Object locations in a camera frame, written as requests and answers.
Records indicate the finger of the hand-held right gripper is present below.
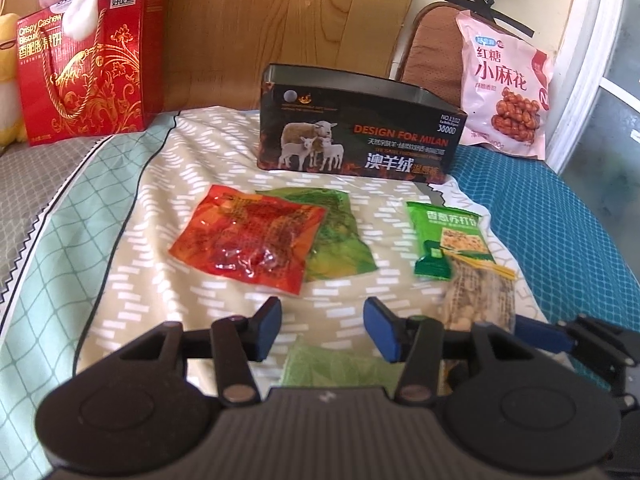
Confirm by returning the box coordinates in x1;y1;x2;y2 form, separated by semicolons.
515;314;632;362

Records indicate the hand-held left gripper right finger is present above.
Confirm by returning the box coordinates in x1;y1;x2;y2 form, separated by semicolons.
362;296;538;407

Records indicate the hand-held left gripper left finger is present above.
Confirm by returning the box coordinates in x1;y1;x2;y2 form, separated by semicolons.
107;296;283;407

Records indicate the clear beige snack packet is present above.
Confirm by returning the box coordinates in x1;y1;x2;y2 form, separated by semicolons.
439;252;518;335

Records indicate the small light green packet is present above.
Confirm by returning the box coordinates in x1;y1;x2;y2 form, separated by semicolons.
281;342;407;389

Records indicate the red snack packet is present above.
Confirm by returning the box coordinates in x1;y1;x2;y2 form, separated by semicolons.
168;185;327;296

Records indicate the green translucent snack packet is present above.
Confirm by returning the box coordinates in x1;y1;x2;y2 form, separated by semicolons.
255;187;378;283

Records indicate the green cracker packet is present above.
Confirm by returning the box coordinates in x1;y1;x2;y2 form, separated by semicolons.
405;201;497;279

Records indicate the blue patterned cloth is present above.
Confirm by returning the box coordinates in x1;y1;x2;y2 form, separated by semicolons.
450;144;640;343

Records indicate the beige dash-patterned bedsheet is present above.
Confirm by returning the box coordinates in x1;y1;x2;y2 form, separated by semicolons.
75;105;551;392

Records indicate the black tin box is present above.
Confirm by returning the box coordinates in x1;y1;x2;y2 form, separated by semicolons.
256;63;468;186

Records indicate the green checked bedsheet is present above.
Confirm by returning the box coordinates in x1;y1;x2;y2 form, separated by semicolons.
0;124;177;461

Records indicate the pink snack bag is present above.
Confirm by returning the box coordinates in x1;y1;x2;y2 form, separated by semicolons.
454;10;556;161

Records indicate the grey striped cloth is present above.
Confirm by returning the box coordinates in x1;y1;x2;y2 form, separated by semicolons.
0;135;112;291

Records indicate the chair with brown cushion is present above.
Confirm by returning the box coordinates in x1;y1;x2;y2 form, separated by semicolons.
394;1;501;111

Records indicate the red gift box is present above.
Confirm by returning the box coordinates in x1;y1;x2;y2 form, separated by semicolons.
16;0;168;147

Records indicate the wooden headboard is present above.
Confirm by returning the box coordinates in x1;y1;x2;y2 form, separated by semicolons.
164;0;422;112

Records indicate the long black tape strip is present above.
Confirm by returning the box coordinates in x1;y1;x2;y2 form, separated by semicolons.
444;0;536;39

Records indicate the yellow plush toy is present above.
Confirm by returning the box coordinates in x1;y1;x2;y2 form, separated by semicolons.
0;12;29;148

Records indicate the white window frame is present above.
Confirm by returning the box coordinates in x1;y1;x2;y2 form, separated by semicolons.
542;0;640;173

